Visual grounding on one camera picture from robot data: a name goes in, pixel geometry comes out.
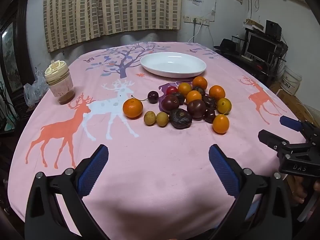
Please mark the large orange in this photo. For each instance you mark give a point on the large orange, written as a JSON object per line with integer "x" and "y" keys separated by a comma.
{"x": 133, "y": 108}

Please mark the pink deer print tablecloth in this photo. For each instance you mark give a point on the pink deer print tablecloth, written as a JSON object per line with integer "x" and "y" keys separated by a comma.
{"x": 150, "y": 160}

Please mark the plastic jar with cream lid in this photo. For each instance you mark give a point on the plastic jar with cream lid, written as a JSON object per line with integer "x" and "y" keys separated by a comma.
{"x": 60, "y": 83}

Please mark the white wall socket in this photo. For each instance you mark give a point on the white wall socket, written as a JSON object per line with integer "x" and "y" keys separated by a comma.
{"x": 187, "y": 19}
{"x": 203, "y": 21}

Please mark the red cherry tomato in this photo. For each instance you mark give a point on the red cherry tomato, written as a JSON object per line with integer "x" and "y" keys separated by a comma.
{"x": 171, "y": 90}

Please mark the large wrinkled passion fruit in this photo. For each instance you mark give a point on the large wrinkled passion fruit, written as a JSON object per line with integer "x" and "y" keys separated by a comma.
{"x": 180, "y": 118}

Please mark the black speaker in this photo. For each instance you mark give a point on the black speaker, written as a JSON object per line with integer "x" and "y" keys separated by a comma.
{"x": 273, "y": 29}

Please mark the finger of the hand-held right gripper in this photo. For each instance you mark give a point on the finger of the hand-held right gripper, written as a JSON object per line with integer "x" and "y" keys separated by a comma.
{"x": 290, "y": 123}
{"x": 268, "y": 137}

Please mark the black hat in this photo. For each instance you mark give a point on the black hat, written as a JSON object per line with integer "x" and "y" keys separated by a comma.
{"x": 226, "y": 46}

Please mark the black desk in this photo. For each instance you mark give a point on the black desk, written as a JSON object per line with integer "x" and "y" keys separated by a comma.
{"x": 255, "y": 65}

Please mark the small orange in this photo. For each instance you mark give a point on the small orange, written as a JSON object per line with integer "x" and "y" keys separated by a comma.
{"x": 200, "y": 82}
{"x": 193, "y": 96}
{"x": 221, "y": 123}
{"x": 185, "y": 88}
{"x": 217, "y": 92}

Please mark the checked beige curtain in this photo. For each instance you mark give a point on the checked beige curtain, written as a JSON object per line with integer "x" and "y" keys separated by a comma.
{"x": 105, "y": 7}

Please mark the white plastic bucket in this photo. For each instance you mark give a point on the white plastic bucket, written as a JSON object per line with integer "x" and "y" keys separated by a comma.
{"x": 290, "y": 80}

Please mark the white oval plate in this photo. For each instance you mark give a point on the white oval plate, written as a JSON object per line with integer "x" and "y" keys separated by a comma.
{"x": 172, "y": 65}

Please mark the dark framed picture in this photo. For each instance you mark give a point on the dark framed picture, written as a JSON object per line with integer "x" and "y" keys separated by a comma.
{"x": 11, "y": 52}

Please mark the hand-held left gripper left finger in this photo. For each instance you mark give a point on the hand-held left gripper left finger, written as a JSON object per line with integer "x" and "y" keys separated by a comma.
{"x": 95, "y": 166}

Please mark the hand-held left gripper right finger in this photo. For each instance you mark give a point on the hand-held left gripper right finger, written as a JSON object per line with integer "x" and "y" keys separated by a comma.
{"x": 222, "y": 167}

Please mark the purple plum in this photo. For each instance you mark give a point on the purple plum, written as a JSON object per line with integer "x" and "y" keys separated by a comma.
{"x": 196, "y": 108}
{"x": 170, "y": 103}

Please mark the computer monitor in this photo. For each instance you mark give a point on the computer monitor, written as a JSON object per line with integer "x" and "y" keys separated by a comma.
{"x": 261, "y": 46}

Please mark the yellow-green plum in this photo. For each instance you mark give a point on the yellow-green plum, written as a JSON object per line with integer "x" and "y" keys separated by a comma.
{"x": 224, "y": 105}

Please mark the tan longan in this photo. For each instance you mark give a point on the tan longan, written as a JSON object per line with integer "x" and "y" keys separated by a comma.
{"x": 149, "y": 118}
{"x": 162, "y": 119}

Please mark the dark red cherry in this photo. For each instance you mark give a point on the dark red cherry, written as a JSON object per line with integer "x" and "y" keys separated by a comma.
{"x": 153, "y": 96}

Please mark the person's right hand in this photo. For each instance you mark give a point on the person's right hand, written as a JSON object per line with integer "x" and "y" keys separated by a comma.
{"x": 297, "y": 190}

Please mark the small dark plum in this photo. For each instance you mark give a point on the small dark plum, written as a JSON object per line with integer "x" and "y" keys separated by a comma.
{"x": 210, "y": 116}

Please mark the clear plastic bag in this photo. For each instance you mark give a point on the clear plastic bag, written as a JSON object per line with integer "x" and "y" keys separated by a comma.
{"x": 35, "y": 90}

